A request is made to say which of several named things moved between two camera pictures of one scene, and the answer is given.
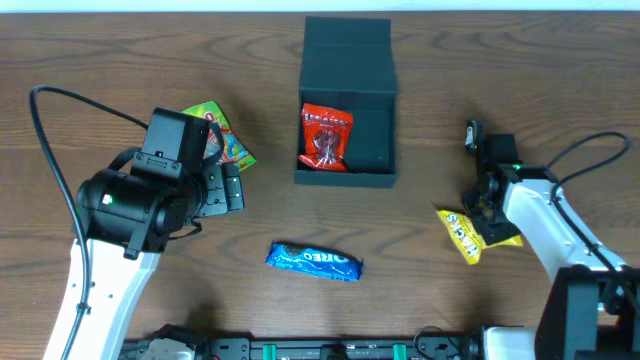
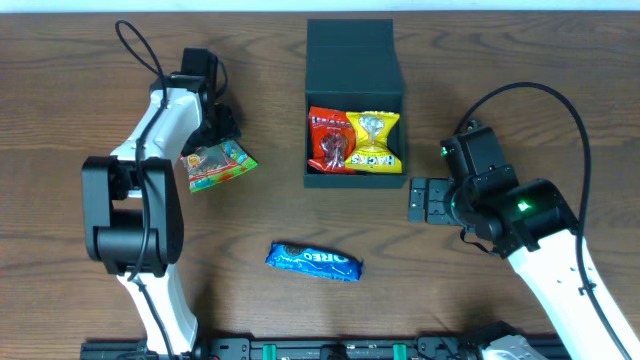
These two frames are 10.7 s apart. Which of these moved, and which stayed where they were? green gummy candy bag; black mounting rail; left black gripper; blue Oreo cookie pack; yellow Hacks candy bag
Moved: green gummy candy bag; yellow Hacks candy bag; left black gripper
Stayed: black mounting rail; blue Oreo cookie pack
